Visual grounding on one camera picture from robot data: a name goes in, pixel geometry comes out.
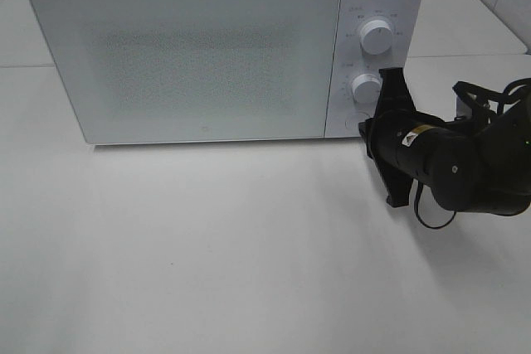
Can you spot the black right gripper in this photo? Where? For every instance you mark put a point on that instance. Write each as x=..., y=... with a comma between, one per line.
x=403, y=144

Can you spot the round white door button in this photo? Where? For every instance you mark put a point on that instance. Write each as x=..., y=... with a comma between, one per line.
x=353, y=121

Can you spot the white timer knob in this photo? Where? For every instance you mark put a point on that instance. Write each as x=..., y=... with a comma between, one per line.
x=365, y=88

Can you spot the white microwave door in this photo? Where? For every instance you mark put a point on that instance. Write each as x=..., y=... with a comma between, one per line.
x=170, y=71

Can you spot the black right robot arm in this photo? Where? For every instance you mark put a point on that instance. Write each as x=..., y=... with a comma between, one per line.
x=479, y=162

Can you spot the upper white power knob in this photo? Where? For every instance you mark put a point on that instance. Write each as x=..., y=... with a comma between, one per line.
x=376, y=36

